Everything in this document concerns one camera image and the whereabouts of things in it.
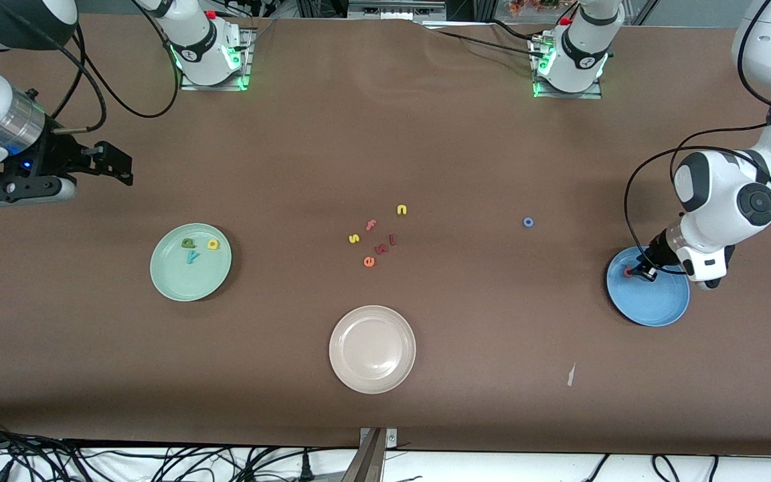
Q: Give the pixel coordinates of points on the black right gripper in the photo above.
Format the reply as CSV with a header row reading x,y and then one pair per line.
x,y
57,156

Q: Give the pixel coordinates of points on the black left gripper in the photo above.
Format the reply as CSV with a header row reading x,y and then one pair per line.
x,y
656,256

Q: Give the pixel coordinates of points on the green foam letter b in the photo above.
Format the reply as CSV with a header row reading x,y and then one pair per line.
x,y
189,243

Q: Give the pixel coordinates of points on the blue plate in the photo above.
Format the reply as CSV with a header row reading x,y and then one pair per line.
x,y
653,304

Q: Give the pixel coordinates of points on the white paper scrap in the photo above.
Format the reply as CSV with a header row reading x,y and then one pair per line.
x,y
571,375

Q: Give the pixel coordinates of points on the light green plate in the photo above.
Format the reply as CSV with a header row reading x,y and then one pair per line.
x,y
185,281

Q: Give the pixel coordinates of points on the beige plate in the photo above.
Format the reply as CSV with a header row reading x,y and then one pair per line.
x,y
372,349

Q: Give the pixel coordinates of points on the orange flowers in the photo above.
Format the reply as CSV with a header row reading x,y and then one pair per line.
x,y
533,5

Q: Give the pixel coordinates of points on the grey equipment box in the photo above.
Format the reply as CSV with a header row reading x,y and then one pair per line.
x,y
395,10

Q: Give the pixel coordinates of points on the black power plug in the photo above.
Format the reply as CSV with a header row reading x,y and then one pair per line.
x,y
305,472

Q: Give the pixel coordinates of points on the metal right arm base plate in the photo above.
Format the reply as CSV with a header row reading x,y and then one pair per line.
x,y
246,60

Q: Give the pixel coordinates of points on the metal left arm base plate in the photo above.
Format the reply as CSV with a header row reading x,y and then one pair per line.
x,y
563,95

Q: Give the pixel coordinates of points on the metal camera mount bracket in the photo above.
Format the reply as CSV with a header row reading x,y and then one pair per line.
x,y
369,462

